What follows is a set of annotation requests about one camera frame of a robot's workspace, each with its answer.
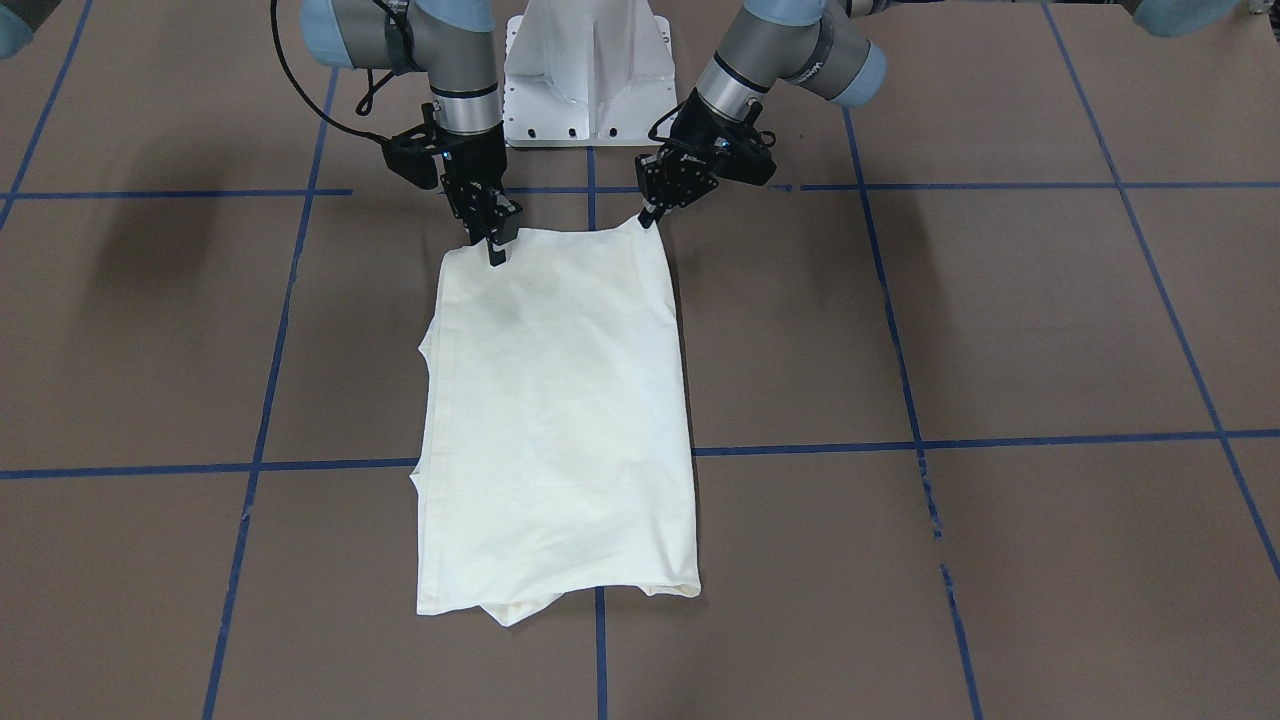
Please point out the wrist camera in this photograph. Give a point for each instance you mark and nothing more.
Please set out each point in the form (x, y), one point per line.
(744, 158)
(412, 156)

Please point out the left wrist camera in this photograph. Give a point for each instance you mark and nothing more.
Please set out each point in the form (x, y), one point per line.
(744, 158)

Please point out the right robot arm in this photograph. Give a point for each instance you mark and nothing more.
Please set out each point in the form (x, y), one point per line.
(450, 42)

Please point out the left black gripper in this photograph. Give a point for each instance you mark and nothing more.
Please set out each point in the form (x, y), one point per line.
(697, 130)

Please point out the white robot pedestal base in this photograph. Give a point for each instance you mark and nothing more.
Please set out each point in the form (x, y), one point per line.
(586, 73)

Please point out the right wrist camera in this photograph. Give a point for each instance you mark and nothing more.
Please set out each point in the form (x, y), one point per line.
(412, 156)

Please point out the cream long-sleeve cat shirt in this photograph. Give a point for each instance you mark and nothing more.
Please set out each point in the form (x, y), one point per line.
(556, 453)

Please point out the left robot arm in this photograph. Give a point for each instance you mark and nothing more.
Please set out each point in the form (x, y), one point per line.
(808, 44)

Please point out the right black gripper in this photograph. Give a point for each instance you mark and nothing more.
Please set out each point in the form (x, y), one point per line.
(478, 160)

